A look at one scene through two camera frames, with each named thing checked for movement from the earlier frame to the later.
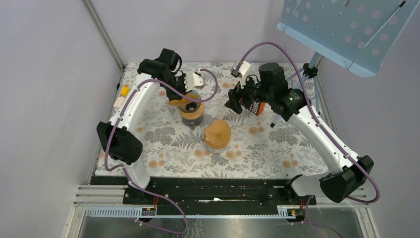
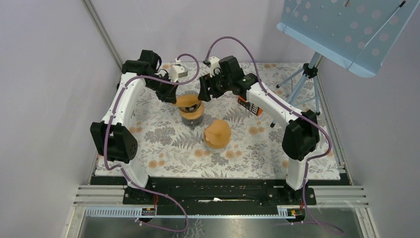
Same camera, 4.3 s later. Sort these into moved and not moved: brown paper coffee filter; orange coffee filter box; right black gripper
Moved: right black gripper
Not moved: orange coffee filter box; brown paper coffee filter
